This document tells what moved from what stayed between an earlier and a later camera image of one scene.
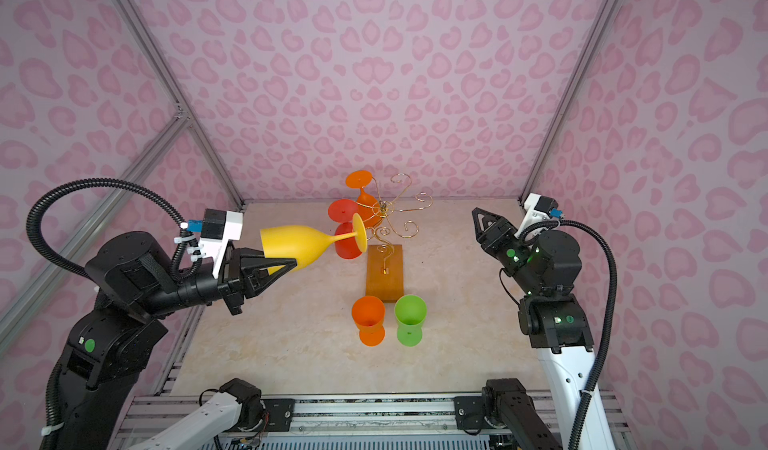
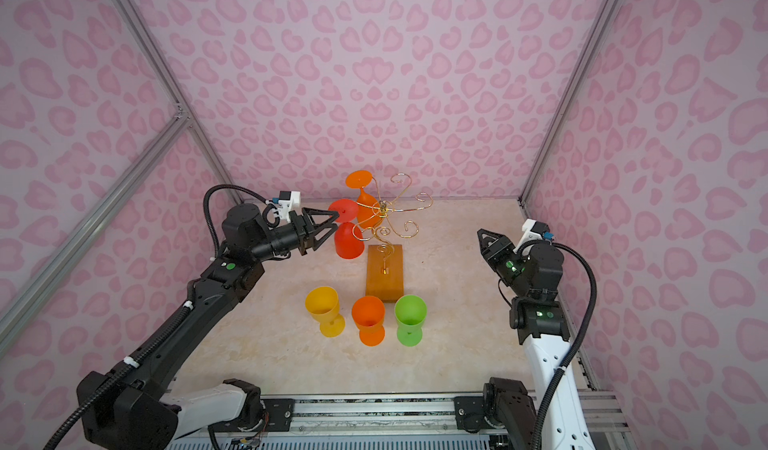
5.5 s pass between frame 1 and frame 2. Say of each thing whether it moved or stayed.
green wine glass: stayed
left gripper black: moved
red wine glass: stayed
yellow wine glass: moved
